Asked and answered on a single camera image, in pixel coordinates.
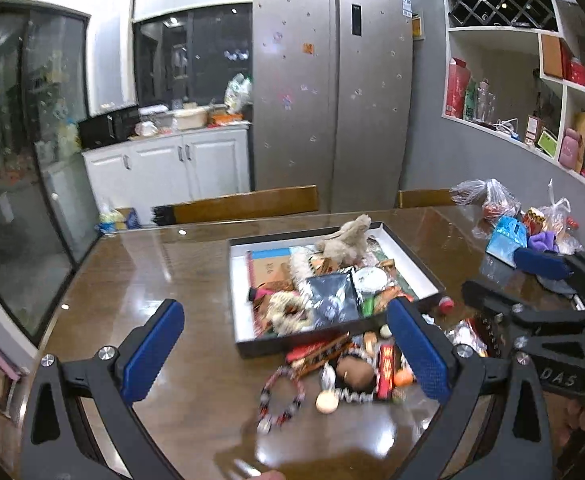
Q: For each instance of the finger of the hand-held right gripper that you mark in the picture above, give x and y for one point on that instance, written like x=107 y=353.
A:
x=542 y=263
x=492 y=300

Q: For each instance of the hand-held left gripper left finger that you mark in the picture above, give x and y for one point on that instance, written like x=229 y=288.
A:
x=152 y=355

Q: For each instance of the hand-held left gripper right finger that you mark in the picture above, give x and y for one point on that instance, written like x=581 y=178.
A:
x=417 y=350

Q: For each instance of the round clear lid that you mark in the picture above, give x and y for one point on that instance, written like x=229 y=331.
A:
x=370 y=280

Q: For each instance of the silver foil bag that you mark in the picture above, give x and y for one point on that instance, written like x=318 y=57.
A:
x=330 y=300

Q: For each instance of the black shallow box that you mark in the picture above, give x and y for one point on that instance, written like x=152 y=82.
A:
x=262 y=347

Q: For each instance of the glossy wooden desktop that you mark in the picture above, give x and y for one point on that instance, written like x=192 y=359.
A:
x=172 y=270

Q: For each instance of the purple cloth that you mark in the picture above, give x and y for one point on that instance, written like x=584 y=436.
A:
x=542 y=241

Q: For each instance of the small orange ball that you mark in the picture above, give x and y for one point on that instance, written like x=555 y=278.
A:
x=403 y=377

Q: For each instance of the small cream round puff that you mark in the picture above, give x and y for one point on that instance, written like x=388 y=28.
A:
x=326 y=402
x=385 y=331

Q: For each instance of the red snack bar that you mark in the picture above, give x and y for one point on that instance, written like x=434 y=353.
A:
x=386 y=370

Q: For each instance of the blue gift bag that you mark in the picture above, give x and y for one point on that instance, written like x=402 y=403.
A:
x=506 y=240

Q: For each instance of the red black clear packet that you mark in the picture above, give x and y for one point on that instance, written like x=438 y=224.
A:
x=465 y=337

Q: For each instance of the red bottle cap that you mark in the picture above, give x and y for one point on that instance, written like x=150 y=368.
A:
x=445 y=303

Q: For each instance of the small peach toy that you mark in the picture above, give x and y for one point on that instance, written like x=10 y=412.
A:
x=370 y=342

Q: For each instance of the clear plastic bag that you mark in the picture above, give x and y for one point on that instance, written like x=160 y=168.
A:
x=477 y=195
x=557 y=217

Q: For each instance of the brown fuzzy ball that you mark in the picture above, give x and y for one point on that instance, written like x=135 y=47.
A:
x=355 y=370

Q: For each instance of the brown snack bar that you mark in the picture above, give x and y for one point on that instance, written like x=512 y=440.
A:
x=317 y=355

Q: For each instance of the pink container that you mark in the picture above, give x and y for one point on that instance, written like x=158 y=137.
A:
x=569 y=150

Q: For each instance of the wooden chair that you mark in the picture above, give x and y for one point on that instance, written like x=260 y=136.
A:
x=242 y=205
x=425 y=198

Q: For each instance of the beige plush rabbit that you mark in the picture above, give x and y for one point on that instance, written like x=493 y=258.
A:
x=345 y=242

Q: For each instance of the cream fluffy scrunchie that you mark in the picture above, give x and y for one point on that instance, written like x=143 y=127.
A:
x=287 y=312

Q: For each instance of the brown cardboard sheet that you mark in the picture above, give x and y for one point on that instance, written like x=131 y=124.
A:
x=267 y=270

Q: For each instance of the white kitchen cabinet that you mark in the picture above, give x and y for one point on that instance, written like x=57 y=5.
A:
x=167 y=170

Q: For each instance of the tall red box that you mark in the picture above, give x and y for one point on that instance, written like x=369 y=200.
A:
x=457 y=87

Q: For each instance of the black microwave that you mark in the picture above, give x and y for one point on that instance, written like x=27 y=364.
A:
x=107 y=127

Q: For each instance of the glass sliding door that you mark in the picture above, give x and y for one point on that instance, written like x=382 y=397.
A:
x=17 y=160

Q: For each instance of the beige basin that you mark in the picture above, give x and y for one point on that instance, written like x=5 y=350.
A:
x=190 y=119

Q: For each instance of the silver double-door refrigerator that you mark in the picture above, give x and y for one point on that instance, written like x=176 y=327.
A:
x=332 y=100

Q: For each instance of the white plastic bag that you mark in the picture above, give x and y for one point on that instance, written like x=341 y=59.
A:
x=237 y=92

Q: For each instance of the dark kitchen window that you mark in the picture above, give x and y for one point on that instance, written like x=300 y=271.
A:
x=192 y=55

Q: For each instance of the green frame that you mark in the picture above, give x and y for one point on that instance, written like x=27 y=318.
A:
x=546 y=142

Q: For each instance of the white wall shelf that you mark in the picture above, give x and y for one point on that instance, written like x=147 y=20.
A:
x=507 y=90

